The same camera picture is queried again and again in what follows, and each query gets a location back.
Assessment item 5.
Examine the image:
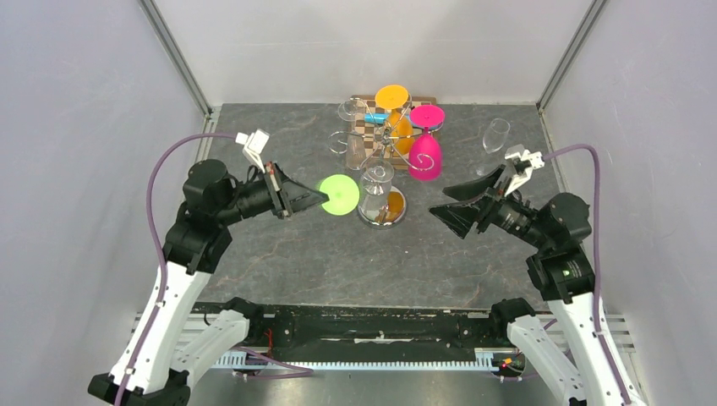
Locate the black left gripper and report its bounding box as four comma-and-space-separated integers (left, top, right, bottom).
216, 161, 329, 226

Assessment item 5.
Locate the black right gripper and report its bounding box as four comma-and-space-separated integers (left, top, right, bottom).
430, 163, 551, 249

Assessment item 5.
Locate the green plastic wine glass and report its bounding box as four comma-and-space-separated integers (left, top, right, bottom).
318, 174, 360, 216

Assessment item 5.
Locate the clear wine glass front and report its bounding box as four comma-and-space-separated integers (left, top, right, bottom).
358, 157, 394, 221

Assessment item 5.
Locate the clear wine glass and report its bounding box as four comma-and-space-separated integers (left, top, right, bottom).
475, 118, 511, 176
337, 96, 365, 170
358, 157, 394, 221

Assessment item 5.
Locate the chrome wine glass rack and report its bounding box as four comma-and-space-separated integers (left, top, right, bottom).
329, 124, 443, 229

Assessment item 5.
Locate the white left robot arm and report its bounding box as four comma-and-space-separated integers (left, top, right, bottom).
88, 159, 330, 405

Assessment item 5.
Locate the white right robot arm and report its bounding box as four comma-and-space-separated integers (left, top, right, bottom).
429, 166, 645, 405

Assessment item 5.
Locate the pink plastic wine glass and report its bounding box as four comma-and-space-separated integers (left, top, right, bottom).
408, 105, 445, 181

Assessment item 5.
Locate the clear wine glass back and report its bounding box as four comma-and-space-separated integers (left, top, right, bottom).
337, 96, 365, 170

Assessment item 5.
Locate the orange plastic wine glass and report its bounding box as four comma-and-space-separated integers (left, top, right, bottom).
375, 85, 414, 156

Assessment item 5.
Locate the wooden chess board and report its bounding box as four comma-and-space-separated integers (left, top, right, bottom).
351, 95, 437, 170

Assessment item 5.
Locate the blue cylindrical tube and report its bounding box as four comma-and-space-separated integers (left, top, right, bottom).
364, 113, 388, 126

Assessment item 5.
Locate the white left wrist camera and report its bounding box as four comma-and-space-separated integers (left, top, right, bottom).
235, 129, 270, 173

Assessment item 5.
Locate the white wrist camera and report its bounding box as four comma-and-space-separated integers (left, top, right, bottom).
504, 144, 545, 195
235, 129, 270, 173

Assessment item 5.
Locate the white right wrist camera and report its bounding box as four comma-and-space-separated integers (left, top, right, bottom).
504, 144, 545, 195

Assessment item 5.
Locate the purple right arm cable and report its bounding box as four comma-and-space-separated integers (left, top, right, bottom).
498, 144, 634, 406

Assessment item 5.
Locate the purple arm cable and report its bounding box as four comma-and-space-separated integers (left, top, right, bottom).
112, 132, 315, 406
498, 144, 634, 406

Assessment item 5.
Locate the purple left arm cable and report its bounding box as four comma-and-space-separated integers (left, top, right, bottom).
112, 132, 315, 406

